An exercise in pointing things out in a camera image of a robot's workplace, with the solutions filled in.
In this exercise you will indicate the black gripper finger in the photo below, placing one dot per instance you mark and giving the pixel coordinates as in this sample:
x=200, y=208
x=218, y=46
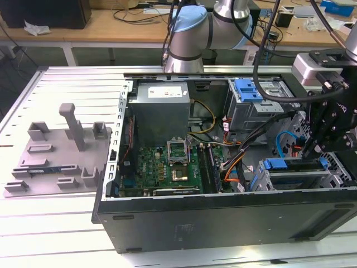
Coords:
x=338, y=141
x=316, y=120

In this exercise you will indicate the hard disk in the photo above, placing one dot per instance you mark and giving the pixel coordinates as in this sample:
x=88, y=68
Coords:
x=276, y=164

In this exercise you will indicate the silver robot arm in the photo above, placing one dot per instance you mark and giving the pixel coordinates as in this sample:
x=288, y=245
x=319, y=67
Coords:
x=189, y=36

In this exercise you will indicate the silver disk bay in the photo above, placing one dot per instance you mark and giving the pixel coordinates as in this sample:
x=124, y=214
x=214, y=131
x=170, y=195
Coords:
x=262, y=167
x=320, y=178

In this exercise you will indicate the silver drive cage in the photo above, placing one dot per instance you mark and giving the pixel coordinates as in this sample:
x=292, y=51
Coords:
x=242, y=117

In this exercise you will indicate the blue drive latch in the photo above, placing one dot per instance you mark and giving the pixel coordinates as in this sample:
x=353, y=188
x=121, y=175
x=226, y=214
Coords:
x=245, y=92

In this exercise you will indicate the clear plastic wrap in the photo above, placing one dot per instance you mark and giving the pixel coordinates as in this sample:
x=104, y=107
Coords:
x=312, y=23

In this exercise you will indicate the small black box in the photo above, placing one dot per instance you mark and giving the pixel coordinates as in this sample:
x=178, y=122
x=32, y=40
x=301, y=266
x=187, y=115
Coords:
x=284, y=19

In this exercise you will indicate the grey flat box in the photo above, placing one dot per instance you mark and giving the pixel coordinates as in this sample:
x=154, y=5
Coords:
x=304, y=11

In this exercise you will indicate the blue box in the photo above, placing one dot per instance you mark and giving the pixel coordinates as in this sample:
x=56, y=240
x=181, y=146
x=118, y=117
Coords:
x=340, y=7

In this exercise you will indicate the black RAM slot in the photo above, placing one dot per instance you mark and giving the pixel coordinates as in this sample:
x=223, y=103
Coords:
x=212, y=167
x=203, y=167
x=207, y=167
x=216, y=167

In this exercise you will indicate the black bin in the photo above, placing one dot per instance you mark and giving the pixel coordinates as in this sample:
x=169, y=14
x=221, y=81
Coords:
x=209, y=57

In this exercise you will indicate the metal locking lever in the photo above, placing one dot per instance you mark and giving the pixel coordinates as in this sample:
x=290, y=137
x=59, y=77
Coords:
x=190, y=152

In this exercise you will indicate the black PC case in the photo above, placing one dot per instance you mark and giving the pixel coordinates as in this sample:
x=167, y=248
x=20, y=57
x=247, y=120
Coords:
x=223, y=223

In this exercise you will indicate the CPU socket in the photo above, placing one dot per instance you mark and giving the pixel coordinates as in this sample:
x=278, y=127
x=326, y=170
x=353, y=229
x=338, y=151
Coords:
x=180, y=174

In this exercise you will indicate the grey power supply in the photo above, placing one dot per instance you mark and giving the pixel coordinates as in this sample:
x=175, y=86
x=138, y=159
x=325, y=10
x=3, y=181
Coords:
x=159, y=117

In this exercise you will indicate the black graphics card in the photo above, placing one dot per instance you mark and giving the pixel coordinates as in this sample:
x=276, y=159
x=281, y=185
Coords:
x=175, y=192

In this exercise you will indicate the green motherboard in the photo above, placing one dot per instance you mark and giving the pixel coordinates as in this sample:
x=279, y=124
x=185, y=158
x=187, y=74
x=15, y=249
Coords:
x=150, y=167

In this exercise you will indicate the wooden desk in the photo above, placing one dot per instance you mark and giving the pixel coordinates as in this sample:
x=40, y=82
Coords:
x=111, y=30

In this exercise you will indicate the grey parts rack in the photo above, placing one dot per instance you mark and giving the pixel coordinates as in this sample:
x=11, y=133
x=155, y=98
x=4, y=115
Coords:
x=55, y=159

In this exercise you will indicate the green RAM stick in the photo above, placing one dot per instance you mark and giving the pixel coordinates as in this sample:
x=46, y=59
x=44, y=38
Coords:
x=46, y=170

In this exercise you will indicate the black computer tower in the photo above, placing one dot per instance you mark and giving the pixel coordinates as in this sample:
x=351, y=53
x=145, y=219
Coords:
x=55, y=14

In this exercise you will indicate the crumpled white paper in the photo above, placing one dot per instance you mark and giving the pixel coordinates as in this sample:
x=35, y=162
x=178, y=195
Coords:
x=36, y=29

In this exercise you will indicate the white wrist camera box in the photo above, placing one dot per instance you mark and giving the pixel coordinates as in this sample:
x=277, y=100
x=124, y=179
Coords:
x=304, y=69

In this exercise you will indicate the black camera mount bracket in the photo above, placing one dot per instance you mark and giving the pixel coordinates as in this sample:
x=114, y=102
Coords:
x=320, y=57

